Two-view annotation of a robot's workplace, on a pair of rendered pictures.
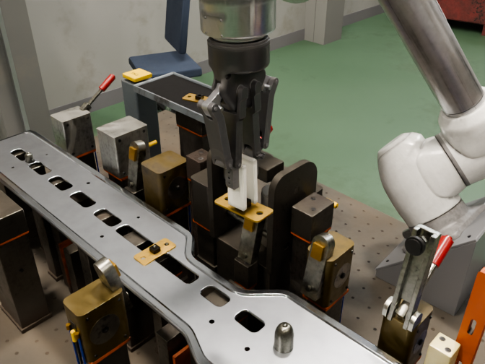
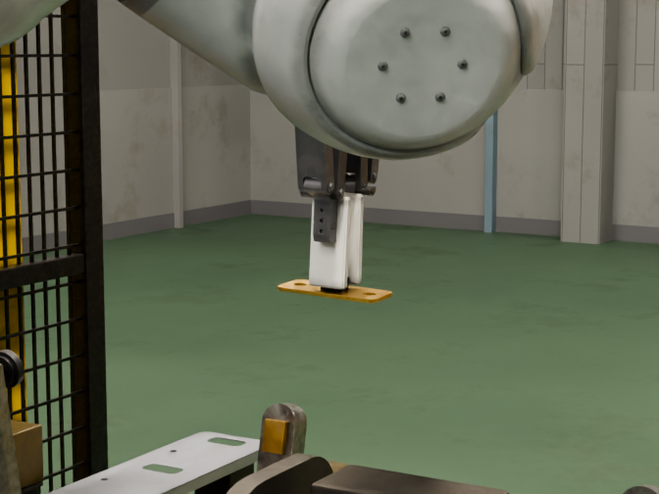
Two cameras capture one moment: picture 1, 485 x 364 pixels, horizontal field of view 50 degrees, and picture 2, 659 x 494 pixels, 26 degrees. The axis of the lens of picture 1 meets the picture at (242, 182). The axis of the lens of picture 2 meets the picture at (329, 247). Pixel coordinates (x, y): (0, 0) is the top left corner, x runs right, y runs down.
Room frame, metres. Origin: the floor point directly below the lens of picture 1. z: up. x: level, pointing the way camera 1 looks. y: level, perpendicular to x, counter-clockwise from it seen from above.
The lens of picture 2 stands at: (1.66, -0.27, 1.45)
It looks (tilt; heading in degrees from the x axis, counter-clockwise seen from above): 8 degrees down; 166
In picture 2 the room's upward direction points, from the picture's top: straight up
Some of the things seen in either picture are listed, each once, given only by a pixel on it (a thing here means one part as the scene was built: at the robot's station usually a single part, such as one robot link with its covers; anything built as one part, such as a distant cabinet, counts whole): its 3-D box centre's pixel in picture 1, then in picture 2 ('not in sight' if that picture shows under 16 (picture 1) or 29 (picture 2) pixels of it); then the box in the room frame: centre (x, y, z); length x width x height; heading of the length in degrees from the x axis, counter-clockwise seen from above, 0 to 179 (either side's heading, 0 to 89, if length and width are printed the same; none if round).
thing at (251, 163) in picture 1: (247, 178); (329, 241); (0.62, -0.01, 1.30); 0.03 x 0.01 x 0.07; 49
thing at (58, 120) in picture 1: (85, 167); not in sight; (1.36, 0.48, 0.88); 0.12 x 0.07 x 0.36; 136
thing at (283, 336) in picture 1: (283, 338); not in sight; (0.58, -0.07, 1.02); 0.03 x 0.03 x 0.07
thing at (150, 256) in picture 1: (154, 249); not in sight; (0.82, 0.18, 1.01); 0.08 x 0.04 x 0.01; 137
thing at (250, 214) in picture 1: (243, 204); (334, 284); (0.61, 0.00, 1.26); 0.08 x 0.04 x 0.01; 49
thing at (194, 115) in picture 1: (199, 100); not in sight; (1.22, 0.11, 1.16); 0.37 x 0.14 x 0.02; 46
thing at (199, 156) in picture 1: (203, 225); not in sight; (1.04, 0.10, 0.90); 0.05 x 0.05 x 0.40; 46
